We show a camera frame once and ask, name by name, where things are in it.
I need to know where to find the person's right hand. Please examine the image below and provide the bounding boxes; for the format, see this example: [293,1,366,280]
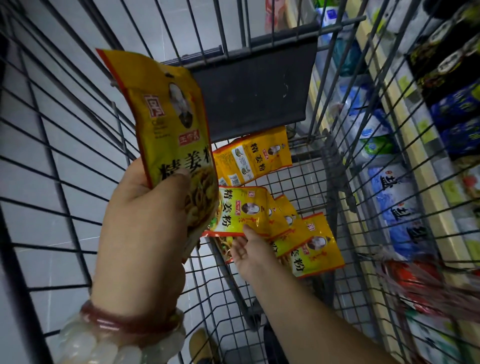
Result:
[229,224,280,284]

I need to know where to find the person's left hand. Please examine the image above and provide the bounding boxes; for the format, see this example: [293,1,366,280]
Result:
[91,157,193,320]

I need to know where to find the yellow seasoning powder packet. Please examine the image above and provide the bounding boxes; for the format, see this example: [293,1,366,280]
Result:
[242,126,293,180]
[268,194,315,258]
[286,212,346,279]
[202,186,279,238]
[212,139,257,187]
[96,48,220,259]

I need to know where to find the person's right forearm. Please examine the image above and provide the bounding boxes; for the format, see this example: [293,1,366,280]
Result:
[252,262,400,364]

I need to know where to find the tan shoe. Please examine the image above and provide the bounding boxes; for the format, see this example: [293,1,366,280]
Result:
[188,328,223,364]

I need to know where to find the dark plastic cart seat flap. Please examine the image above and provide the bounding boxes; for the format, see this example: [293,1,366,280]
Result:
[187,34,319,144]

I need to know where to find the row of white blue bags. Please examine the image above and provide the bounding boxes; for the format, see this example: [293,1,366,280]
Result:
[330,80,436,261]

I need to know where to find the row of red packets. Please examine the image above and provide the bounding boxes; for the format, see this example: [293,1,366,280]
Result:
[379,257,480,325]

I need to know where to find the beige wooden store shelf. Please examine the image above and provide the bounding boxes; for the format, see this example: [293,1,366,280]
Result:
[285,0,480,364]

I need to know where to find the teal plastic bag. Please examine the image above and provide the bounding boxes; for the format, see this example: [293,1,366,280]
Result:
[331,37,364,77]

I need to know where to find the row of white green packets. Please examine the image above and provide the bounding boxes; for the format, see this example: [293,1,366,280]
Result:
[403,309,469,364]

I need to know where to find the row of dark blue packets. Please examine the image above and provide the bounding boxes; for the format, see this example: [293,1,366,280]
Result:
[429,79,480,157]

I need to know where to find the row of black packets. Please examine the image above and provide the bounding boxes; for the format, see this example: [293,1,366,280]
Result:
[407,0,480,104]

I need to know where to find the grey wire shopping cart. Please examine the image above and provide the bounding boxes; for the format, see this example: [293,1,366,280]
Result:
[0,0,480,364]

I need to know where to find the red bangle bracelet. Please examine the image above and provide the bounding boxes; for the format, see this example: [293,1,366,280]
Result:
[79,299,184,335]

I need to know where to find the white bead bracelet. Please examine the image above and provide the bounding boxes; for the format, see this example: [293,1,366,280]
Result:
[55,310,187,364]

